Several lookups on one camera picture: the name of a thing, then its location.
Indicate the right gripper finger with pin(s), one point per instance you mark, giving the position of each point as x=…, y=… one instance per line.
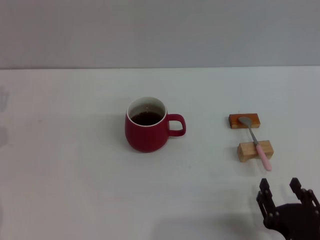
x=306, y=197
x=266, y=200

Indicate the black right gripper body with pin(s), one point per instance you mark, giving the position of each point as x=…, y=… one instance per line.
x=295, y=220

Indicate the red ceramic coffee mug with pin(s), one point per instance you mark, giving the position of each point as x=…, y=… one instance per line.
x=147, y=137

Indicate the light wooden block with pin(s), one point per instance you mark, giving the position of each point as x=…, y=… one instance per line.
x=247, y=150

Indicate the dark reddish wooden block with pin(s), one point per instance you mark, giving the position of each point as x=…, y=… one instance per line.
x=233, y=121

